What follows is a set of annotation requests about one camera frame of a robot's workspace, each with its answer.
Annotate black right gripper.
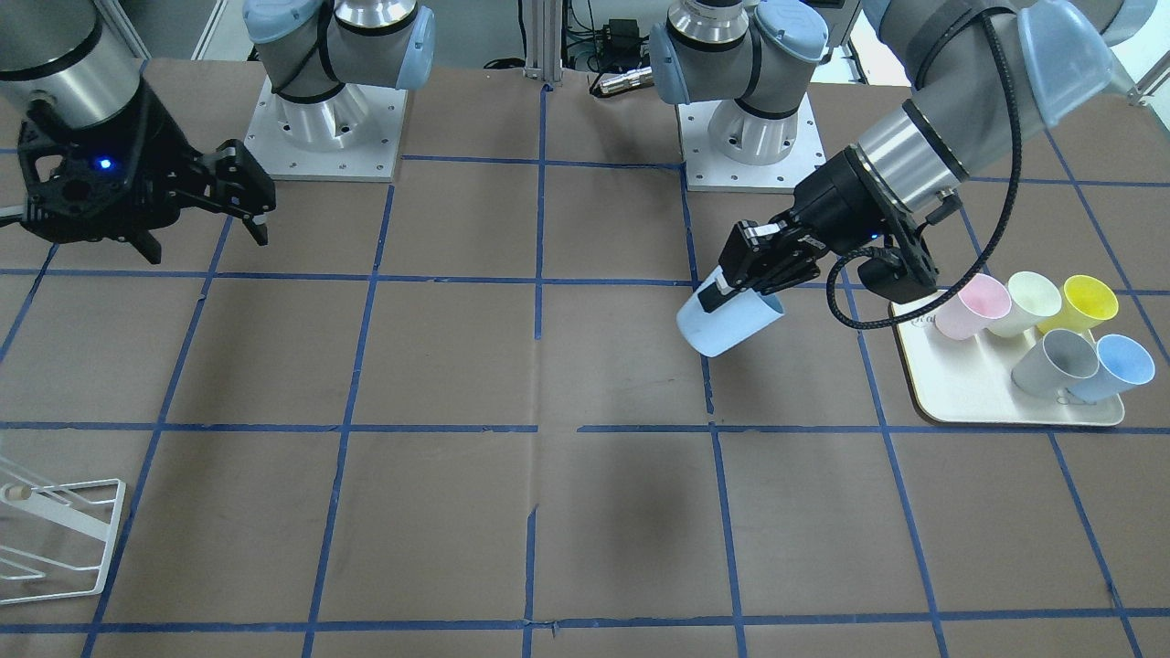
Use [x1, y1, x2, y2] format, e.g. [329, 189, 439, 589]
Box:
[18, 87, 276, 265]

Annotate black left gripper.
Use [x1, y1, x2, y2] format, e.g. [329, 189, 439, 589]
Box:
[697, 146, 924, 313]

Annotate light blue plastic cup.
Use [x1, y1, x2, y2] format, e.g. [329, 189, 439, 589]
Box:
[675, 289, 785, 357]

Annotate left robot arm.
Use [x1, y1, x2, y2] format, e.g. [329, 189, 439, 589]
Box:
[649, 1, 1156, 313]

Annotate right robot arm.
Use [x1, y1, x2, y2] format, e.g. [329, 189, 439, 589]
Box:
[4, 1, 436, 265]

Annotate pink plastic cup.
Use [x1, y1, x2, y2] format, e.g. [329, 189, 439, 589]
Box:
[932, 273, 1013, 341]

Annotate pale green plastic cup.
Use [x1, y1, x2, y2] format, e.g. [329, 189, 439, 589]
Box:
[987, 270, 1064, 338]

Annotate grey plastic cup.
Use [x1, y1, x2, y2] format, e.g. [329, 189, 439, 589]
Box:
[1010, 328, 1100, 399]

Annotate yellow plastic cup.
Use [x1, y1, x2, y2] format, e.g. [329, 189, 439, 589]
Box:
[1037, 274, 1120, 334]

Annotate cream white serving tray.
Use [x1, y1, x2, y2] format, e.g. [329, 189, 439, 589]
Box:
[894, 315, 1126, 429]

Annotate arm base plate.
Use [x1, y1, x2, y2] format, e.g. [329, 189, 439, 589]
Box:
[245, 78, 410, 184]
[675, 95, 826, 193]

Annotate aluminium frame post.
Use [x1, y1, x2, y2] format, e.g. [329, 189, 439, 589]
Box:
[519, 0, 567, 89]

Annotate white wire cup rack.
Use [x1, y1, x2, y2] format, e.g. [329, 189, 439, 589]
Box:
[1, 457, 128, 606]

